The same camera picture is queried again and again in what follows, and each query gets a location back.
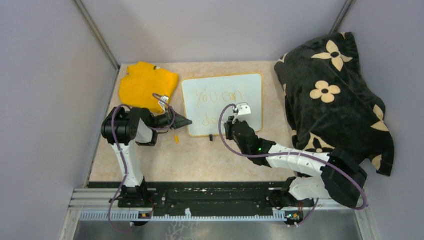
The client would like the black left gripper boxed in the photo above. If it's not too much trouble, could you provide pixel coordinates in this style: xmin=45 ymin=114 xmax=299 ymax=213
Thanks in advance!
xmin=150 ymin=106 xmax=193 ymax=130

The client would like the yellow framed whiteboard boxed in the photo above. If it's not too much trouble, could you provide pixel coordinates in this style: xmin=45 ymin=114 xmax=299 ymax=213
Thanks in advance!
xmin=181 ymin=73 xmax=263 ymax=137

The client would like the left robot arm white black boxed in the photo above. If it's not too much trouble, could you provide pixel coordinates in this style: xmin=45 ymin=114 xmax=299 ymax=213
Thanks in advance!
xmin=101 ymin=106 xmax=193 ymax=208

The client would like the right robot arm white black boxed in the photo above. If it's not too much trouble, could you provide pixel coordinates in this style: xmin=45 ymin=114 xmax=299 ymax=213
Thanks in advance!
xmin=223 ymin=116 xmax=368 ymax=210

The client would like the yellow folded cloth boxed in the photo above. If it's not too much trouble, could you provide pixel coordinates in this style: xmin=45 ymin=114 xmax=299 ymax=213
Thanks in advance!
xmin=118 ymin=62 xmax=180 ymax=114

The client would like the black floral blanket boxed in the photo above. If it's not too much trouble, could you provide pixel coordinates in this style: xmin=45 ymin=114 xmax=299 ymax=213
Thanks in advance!
xmin=274 ymin=32 xmax=395 ymax=177

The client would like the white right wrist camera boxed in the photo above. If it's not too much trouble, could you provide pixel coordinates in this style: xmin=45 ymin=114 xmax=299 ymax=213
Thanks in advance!
xmin=232 ymin=102 xmax=252 ymax=124

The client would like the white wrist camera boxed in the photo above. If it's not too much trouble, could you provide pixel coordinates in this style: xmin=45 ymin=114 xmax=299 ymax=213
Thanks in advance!
xmin=158 ymin=95 xmax=169 ymax=113
xmin=232 ymin=102 xmax=252 ymax=124

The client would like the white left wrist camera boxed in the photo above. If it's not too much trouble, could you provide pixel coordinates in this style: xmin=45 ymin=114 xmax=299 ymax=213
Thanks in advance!
xmin=158 ymin=95 xmax=169 ymax=113

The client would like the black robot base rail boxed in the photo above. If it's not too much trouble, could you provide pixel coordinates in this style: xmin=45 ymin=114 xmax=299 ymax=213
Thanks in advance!
xmin=109 ymin=180 xmax=316 ymax=227

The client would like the left corner metal post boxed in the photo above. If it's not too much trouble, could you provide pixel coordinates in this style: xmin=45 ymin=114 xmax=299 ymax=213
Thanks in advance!
xmin=72 ymin=0 xmax=121 ymax=71

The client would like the corner metal post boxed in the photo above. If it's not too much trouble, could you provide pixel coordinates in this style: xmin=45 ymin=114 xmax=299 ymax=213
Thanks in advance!
xmin=72 ymin=0 xmax=121 ymax=71
xmin=329 ymin=0 xmax=356 ymax=34

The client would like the right corner metal post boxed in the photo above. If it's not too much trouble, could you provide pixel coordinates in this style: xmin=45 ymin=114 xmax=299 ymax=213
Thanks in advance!
xmin=329 ymin=0 xmax=356 ymax=34

